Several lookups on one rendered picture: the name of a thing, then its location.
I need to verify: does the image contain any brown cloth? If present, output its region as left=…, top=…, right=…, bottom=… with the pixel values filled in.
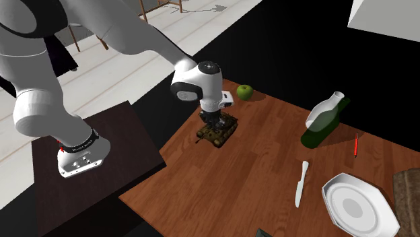
left=392, top=168, right=420, bottom=237

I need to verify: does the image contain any dark green bottle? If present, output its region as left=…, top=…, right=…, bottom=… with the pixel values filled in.
left=300, top=97, right=351, bottom=149

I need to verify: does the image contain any dark brown robot stand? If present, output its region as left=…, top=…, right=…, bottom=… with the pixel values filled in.
left=31, top=100, right=167, bottom=237

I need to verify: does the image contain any white octagonal plate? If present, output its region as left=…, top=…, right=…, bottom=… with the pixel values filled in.
left=321, top=172, right=401, bottom=237

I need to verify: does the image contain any olive toy tank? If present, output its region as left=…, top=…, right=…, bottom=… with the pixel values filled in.
left=195, top=112, right=239, bottom=149

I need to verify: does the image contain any green apple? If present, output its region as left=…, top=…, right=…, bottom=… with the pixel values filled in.
left=236, top=84, right=254, bottom=101

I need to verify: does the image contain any white knife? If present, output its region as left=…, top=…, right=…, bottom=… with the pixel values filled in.
left=294, top=160, right=310, bottom=209

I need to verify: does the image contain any white vase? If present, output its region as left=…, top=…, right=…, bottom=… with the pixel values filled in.
left=305, top=91, right=345, bottom=129

